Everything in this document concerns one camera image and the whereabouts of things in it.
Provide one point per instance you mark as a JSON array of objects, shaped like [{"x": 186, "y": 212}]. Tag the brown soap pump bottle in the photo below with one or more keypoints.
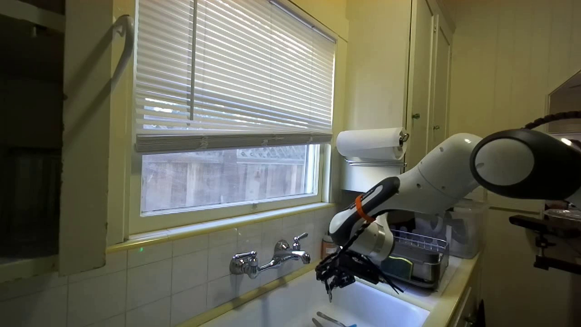
[{"x": 328, "y": 248}]

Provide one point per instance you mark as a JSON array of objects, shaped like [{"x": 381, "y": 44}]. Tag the cream open cupboard door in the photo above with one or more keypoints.
[{"x": 88, "y": 152}]

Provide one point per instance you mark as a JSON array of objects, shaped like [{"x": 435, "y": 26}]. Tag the dark metal bracket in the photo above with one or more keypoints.
[{"x": 555, "y": 239}]

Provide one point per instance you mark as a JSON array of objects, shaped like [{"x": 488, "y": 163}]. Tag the chrome wall faucet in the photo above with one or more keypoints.
[{"x": 281, "y": 252}]

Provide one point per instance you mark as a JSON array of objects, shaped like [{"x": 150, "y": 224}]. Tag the grey dish rack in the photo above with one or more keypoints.
[{"x": 424, "y": 261}]

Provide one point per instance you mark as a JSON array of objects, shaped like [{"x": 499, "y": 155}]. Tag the white slatted window blind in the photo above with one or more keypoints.
[{"x": 243, "y": 73}]

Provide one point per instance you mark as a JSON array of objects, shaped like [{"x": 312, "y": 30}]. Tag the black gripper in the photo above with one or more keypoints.
[{"x": 364, "y": 268}]

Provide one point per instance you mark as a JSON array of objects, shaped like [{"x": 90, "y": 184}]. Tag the white enamel sink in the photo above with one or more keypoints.
[{"x": 292, "y": 302}]

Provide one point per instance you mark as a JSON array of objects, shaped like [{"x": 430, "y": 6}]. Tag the dark green rack caddy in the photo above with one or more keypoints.
[{"x": 397, "y": 268}]

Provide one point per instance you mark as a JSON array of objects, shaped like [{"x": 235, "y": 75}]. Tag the clear plastic container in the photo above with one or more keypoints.
[{"x": 468, "y": 228}]

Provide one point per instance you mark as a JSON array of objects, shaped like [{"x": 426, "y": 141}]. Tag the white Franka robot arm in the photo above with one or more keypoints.
[{"x": 437, "y": 175}]

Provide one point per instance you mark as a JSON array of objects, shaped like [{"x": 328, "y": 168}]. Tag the cream wall cabinet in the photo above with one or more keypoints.
[{"x": 428, "y": 73}]

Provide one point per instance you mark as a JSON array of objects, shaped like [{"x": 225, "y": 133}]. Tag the dark open cupboard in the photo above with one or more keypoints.
[{"x": 30, "y": 139}]

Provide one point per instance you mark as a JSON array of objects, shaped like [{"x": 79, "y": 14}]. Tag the white paper towel roll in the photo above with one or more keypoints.
[{"x": 370, "y": 144}]

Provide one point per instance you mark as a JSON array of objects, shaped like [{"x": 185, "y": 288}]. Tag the blind tilt wand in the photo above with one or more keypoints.
[{"x": 194, "y": 61}]

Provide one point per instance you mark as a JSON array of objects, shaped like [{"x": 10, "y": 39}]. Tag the cream framed window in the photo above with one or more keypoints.
[{"x": 230, "y": 179}]

